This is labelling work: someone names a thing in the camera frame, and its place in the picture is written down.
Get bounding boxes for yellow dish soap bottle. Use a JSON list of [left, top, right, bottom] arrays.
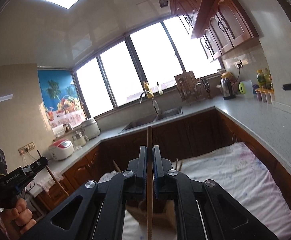
[[143, 81, 154, 99]]

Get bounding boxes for wall power outlet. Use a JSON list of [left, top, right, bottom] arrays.
[[18, 142, 35, 155]]

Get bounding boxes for upper wooden cabinets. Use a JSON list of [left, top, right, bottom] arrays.
[[169, 0, 259, 60]]

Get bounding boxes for wooden chopstick stub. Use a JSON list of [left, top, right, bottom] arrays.
[[113, 160, 121, 172]]

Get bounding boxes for pink dish cloth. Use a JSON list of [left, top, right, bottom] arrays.
[[36, 172, 64, 192]]

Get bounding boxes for tropical fruit poster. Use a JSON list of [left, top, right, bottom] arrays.
[[38, 70, 86, 128]]

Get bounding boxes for green drink bottle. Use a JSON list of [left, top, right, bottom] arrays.
[[257, 69, 266, 88]]

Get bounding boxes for red white rice cooker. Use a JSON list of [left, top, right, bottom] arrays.
[[49, 139, 74, 161]]

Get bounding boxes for white floral tablecloth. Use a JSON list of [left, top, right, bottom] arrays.
[[98, 141, 291, 240]]

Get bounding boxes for person's left hand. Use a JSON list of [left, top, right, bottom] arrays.
[[0, 198, 36, 239]]

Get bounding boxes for kitchen faucet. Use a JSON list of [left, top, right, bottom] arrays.
[[139, 90, 161, 120]]

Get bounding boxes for steel electric kettle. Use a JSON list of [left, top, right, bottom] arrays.
[[221, 72, 235, 100]]

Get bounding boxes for wooden utensil holder box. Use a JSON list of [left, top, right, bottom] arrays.
[[126, 199, 177, 232]]

